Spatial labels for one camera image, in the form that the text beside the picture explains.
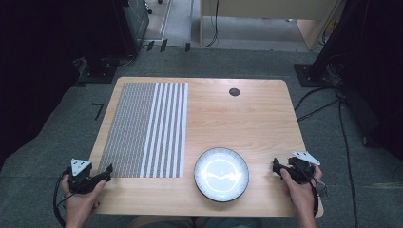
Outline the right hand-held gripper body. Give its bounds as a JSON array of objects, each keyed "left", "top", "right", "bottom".
[{"left": 285, "top": 150, "right": 321, "bottom": 185}]

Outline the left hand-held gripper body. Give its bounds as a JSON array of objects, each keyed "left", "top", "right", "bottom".
[{"left": 67, "top": 158, "right": 104, "bottom": 195}]

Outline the person's left hand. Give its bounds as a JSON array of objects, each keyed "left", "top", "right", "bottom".
[{"left": 61, "top": 174, "right": 107, "bottom": 222}]

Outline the person's right hand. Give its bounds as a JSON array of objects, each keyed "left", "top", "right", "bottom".
[{"left": 279, "top": 164, "right": 324, "bottom": 219}]

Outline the white plate with dark rim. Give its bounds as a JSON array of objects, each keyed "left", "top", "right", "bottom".
[{"left": 193, "top": 146, "right": 250, "bottom": 203}]

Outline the grey white striped placemat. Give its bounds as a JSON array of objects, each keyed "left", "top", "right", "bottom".
[{"left": 97, "top": 82, "right": 190, "bottom": 180}]

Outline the black corner floor tape mark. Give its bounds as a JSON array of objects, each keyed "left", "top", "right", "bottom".
[{"left": 91, "top": 102, "right": 105, "bottom": 122}]

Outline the black curtain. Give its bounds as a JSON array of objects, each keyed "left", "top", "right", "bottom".
[
  {"left": 0, "top": 0, "right": 141, "bottom": 172},
  {"left": 308, "top": 0, "right": 403, "bottom": 162}
]

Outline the dark green cabinet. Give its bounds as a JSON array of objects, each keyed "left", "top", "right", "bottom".
[{"left": 122, "top": 0, "right": 150, "bottom": 56}]

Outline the light wooden desk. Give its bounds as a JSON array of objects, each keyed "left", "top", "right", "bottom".
[{"left": 199, "top": 0, "right": 345, "bottom": 52}]

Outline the right hand-held gripper black cable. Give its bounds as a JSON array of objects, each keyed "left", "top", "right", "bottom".
[{"left": 302, "top": 169, "right": 330, "bottom": 217}]

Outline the hand-held gripper black cable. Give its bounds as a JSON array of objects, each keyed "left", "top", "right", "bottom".
[
  {"left": 302, "top": 169, "right": 330, "bottom": 217},
  {"left": 52, "top": 166, "right": 73, "bottom": 228}
]

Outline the left hand-held gripper black cable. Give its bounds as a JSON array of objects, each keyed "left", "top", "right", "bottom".
[{"left": 52, "top": 166, "right": 73, "bottom": 228}]

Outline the long black floor cable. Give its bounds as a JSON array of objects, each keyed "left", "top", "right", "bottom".
[{"left": 336, "top": 91, "right": 359, "bottom": 228}]

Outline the black stand base plate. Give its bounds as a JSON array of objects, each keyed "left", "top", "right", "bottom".
[
  {"left": 293, "top": 63, "right": 337, "bottom": 88},
  {"left": 76, "top": 56, "right": 118, "bottom": 86}
]

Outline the black hanging cable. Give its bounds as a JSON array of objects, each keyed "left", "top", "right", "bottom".
[{"left": 189, "top": 0, "right": 221, "bottom": 49}]

